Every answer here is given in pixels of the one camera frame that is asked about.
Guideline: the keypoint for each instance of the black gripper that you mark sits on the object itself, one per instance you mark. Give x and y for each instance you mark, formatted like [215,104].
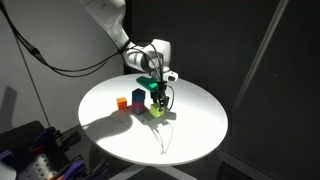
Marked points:
[161,90]

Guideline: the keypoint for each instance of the lime green cube block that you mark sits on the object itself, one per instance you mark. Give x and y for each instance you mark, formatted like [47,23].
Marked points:
[155,111]

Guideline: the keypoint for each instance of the blue cube block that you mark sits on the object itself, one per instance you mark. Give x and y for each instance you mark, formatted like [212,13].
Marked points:
[138,96]

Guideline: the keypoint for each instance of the magenta cube block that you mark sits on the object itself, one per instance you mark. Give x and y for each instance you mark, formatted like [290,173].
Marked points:
[137,106]

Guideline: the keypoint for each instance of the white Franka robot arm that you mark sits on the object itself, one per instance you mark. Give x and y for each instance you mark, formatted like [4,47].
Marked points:
[111,20]

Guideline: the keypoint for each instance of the orange cube block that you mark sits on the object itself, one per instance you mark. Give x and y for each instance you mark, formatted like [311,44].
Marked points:
[122,103]

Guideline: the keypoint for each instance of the purple clamp with red tip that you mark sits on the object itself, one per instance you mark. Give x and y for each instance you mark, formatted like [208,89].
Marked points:
[78,166]

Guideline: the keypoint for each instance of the grey metal strut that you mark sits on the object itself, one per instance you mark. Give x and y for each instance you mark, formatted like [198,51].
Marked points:
[258,56]

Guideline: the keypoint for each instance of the purple clamp with orange tip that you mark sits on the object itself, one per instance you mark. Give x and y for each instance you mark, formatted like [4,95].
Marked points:
[41,138]

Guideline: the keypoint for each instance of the thin grey pole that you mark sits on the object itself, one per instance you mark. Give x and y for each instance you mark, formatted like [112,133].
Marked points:
[31,80]

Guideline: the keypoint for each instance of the perforated pegboard cart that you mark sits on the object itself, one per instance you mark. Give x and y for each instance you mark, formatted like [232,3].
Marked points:
[36,168]

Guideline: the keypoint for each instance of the white table pedestal leg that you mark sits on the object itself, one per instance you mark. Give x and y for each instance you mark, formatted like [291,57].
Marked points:
[181,174]

